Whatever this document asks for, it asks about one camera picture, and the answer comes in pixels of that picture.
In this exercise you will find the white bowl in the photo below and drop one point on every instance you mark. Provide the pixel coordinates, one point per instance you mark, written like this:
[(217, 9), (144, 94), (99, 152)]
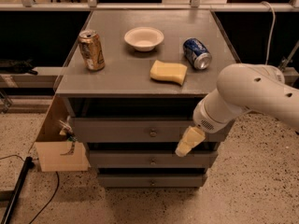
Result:
[(144, 39)]

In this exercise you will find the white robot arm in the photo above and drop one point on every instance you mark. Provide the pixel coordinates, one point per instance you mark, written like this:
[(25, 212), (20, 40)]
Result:
[(241, 88)]

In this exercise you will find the crumpled trash in box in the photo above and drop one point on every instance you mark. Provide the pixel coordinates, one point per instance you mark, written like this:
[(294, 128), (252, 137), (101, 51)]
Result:
[(67, 131)]

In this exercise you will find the yellow sponge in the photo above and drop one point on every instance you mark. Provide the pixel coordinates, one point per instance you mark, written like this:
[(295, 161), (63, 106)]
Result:
[(172, 72)]

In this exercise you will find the black object on shelf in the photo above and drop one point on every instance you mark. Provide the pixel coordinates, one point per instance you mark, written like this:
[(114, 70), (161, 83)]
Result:
[(8, 66)]

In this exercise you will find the grey top drawer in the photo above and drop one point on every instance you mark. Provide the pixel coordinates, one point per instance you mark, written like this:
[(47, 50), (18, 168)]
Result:
[(96, 130)]

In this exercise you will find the gold soda can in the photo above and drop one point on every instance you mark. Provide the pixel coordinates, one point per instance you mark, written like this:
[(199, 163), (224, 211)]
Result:
[(91, 50)]

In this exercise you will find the grey middle drawer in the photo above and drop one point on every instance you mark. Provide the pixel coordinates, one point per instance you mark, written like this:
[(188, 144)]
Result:
[(150, 159)]

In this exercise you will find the cardboard box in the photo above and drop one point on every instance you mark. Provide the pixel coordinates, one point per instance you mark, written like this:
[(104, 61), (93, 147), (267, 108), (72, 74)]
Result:
[(50, 145)]

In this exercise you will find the grey drawer cabinet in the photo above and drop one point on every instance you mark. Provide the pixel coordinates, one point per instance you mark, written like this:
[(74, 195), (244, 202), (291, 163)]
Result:
[(124, 89)]

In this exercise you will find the grey bottom drawer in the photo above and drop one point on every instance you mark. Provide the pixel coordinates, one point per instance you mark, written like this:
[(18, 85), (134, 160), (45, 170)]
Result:
[(152, 181)]

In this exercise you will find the black metal bar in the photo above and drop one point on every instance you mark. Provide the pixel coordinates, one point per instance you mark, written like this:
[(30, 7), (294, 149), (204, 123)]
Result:
[(10, 197)]

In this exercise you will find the blue soda can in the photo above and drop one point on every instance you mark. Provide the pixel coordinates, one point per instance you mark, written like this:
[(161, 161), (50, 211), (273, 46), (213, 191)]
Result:
[(197, 54)]

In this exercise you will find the grey drawer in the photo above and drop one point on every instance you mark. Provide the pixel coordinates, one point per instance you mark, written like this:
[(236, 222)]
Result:
[(96, 130), (152, 181), (150, 159)]

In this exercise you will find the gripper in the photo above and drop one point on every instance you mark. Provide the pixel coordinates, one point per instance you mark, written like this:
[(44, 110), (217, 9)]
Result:
[(203, 119)]

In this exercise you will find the metal railing frame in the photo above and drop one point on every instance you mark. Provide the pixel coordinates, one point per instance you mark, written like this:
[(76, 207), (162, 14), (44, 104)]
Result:
[(215, 5)]

